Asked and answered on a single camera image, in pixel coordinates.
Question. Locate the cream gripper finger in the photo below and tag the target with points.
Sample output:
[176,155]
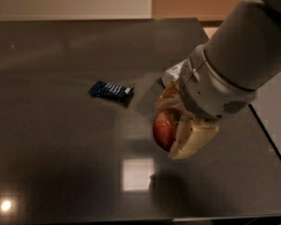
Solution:
[170,99]
[191,135]

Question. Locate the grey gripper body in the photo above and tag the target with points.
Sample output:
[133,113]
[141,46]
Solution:
[213,89]

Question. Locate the red apple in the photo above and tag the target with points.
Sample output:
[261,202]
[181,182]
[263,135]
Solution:
[165,127]

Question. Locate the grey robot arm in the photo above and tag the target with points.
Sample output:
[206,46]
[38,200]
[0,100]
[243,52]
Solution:
[246,48]

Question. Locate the blue rxbar wrapper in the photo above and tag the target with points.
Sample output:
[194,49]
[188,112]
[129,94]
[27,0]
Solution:
[112,91]

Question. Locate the white plastic bottle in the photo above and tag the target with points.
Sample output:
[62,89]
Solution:
[172,74]

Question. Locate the grey side table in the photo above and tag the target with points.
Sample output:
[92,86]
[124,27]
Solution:
[268,108]

